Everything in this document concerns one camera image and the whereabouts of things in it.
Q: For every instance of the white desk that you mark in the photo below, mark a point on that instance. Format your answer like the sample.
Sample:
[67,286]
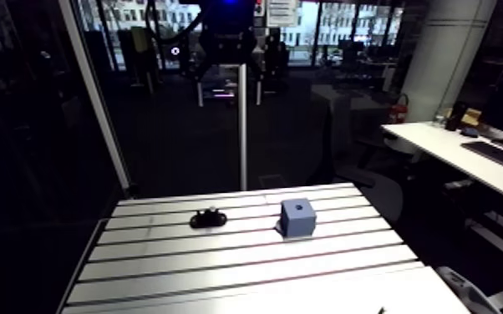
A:
[462,151]

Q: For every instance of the black keyboard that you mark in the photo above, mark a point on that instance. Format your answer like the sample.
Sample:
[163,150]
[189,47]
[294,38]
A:
[495,153]

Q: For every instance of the red fire extinguisher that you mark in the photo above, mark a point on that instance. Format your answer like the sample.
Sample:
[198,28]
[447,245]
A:
[398,111]

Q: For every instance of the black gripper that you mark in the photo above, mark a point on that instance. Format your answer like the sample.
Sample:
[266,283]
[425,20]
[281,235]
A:
[227,39]

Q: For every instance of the white slanted frame post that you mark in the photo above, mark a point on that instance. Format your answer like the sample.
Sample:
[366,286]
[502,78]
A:
[98,101]

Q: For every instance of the dark office chair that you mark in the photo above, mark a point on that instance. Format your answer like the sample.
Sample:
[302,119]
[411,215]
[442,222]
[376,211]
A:
[378,188]

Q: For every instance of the pale holed strip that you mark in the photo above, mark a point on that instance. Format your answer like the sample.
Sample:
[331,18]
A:
[466,289]

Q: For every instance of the black oval holder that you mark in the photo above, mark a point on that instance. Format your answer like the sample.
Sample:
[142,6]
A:
[207,220]

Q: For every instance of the grey metal post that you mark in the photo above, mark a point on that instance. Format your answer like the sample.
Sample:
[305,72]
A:
[242,131]

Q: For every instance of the dark blue-grey block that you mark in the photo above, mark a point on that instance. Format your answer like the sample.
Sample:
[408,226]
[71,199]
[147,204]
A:
[297,219]

